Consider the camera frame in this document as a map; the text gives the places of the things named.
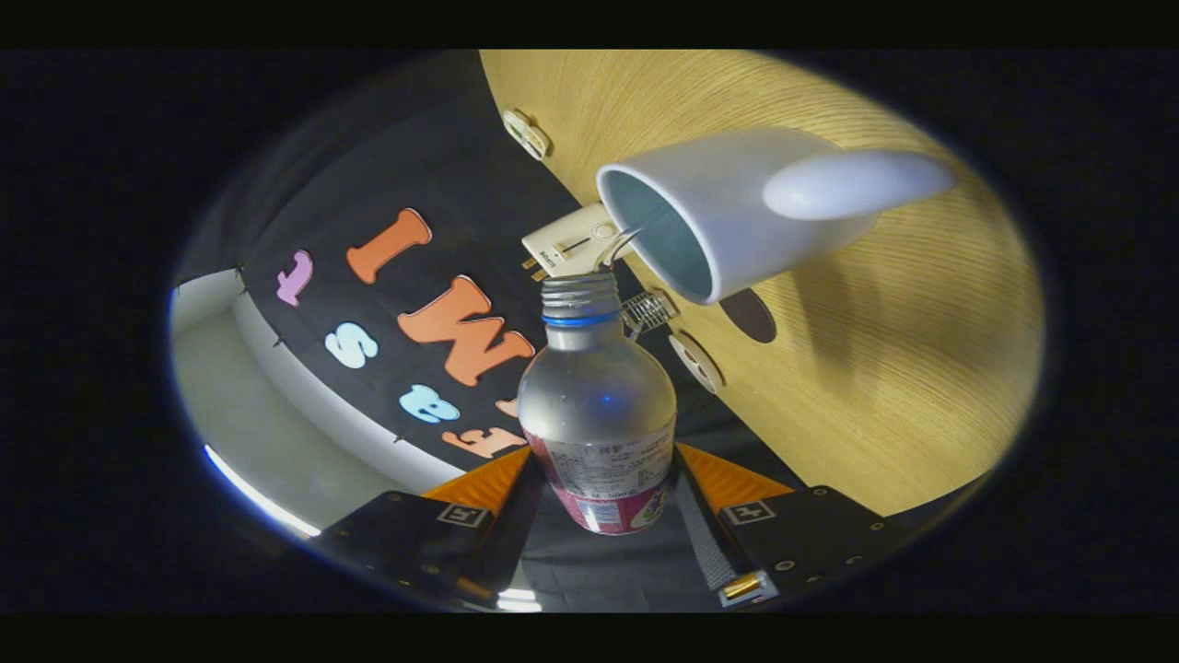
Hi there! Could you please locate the white cup with blue inside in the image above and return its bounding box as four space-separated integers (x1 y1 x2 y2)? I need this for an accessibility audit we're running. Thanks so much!
596 127 959 306

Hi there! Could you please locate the small wire basket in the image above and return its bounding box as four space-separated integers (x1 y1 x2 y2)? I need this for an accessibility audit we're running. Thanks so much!
622 289 681 340

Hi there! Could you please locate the white oval plate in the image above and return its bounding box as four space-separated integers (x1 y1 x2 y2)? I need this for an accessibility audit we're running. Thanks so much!
668 331 726 395

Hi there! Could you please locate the black backdrop cloth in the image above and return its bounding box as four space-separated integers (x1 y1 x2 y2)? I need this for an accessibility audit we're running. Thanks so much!
175 51 811 613

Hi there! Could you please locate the round dark brown coaster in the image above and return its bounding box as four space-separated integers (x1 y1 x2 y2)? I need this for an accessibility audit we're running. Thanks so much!
718 288 777 344

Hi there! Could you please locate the white divided condiment dish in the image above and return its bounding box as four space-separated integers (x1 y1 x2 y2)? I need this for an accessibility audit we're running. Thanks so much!
503 109 552 161

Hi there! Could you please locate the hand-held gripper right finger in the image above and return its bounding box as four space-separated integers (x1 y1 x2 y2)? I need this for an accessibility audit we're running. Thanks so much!
675 442 908 609

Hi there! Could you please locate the large ceiling light panel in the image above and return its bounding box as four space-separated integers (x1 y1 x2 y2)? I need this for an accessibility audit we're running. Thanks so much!
204 445 321 538

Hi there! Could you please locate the wooden table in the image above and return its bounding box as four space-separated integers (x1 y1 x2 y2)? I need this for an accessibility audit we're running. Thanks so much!
479 51 1046 517

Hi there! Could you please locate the silver bottle with pink label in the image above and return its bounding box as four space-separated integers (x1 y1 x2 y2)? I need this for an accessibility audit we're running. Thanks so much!
517 272 678 536

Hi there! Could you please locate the white toaster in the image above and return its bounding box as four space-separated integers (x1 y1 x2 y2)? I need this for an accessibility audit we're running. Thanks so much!
521 203 636 279

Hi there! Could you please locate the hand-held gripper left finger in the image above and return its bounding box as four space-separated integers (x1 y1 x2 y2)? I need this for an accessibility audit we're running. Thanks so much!
318 447 544 609

